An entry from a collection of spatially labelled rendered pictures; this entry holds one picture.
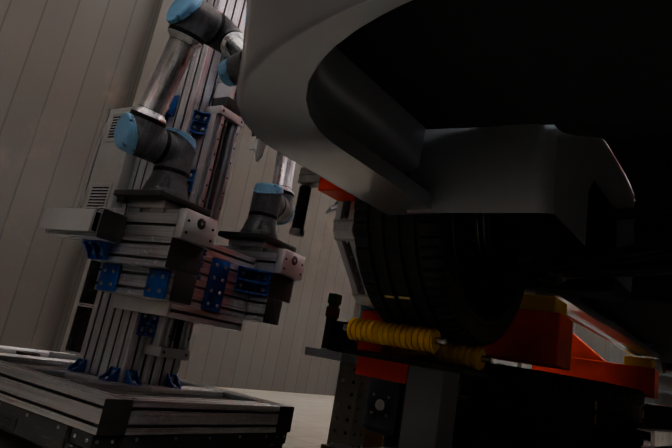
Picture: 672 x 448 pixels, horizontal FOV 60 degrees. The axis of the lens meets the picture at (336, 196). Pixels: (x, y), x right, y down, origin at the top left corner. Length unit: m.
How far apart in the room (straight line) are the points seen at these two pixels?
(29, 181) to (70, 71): 0.80
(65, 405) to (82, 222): 0.52
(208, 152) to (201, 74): 0.31
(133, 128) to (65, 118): 2.46
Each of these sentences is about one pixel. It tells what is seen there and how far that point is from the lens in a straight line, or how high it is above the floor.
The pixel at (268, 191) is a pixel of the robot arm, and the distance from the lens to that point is 2.29.
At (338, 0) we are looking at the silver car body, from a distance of 0.66.
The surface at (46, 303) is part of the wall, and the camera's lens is 4.28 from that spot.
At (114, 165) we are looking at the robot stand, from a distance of 2.38.
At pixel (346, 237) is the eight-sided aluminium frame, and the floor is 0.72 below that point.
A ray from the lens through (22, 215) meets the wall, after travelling 4.14.
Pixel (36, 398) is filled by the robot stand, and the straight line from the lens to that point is 1.91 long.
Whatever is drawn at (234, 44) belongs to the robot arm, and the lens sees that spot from 1.91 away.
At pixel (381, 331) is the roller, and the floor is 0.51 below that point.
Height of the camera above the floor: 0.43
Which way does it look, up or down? 15 degrees up
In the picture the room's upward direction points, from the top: 10 degrees clockwise
